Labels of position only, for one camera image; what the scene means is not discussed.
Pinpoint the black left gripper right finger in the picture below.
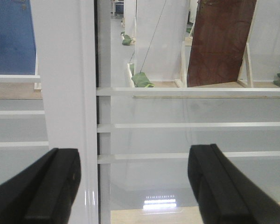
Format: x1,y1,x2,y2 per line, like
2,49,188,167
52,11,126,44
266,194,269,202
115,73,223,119
188,144,280,224

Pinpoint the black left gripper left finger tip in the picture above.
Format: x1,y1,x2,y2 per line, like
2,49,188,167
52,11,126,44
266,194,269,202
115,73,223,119
0,148,81,224

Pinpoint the blue door panel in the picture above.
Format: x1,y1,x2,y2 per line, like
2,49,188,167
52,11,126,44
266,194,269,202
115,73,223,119
0,0,36,75

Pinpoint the brown wooden door panel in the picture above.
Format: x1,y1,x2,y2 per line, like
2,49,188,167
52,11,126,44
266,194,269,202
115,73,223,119
187,0,256,87

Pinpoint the green sandbag behind glass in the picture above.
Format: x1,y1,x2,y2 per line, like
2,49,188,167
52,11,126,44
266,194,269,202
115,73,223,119
131,72,154,88

